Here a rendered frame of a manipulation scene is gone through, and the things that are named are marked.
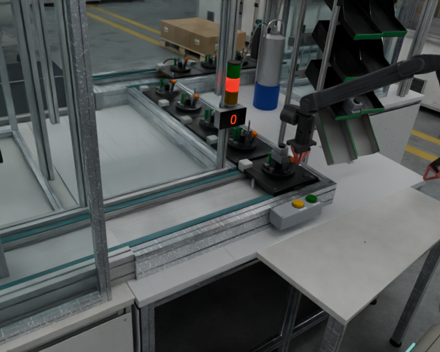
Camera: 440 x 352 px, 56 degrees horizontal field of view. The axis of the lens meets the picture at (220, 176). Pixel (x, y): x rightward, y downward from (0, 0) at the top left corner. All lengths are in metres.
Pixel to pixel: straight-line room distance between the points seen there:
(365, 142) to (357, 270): 0.70
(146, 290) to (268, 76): 1.62
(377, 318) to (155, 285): 1.58
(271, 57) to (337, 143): 0.84
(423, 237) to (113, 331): 1.19
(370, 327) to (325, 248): 1.06
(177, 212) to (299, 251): 0.46
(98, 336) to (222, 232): 0.51
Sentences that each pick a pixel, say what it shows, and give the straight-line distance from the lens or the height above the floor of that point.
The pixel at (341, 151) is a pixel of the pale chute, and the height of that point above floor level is 1.02.
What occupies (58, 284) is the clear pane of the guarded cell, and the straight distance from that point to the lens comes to 1.23.
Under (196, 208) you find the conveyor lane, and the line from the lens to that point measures 1.57.
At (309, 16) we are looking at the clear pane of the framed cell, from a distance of 2.75.
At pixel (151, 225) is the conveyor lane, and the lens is 1.49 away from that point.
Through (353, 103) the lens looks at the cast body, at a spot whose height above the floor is 1.26.
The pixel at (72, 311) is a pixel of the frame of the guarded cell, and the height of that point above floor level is 0.87.
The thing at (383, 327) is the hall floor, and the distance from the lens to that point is 2.60.
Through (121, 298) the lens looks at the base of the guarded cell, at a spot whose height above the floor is 0.86.
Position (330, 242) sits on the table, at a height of 0.86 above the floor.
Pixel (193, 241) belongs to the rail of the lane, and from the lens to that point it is 1.40.
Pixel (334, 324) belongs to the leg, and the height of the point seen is 0.78.
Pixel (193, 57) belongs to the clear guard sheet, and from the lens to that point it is 1.48.
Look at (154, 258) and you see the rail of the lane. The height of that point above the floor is 0.92.
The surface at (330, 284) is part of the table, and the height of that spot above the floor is 0.86.
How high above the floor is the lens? 1.84
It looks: 31 degrees down
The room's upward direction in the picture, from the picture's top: 5 degrees clockwise
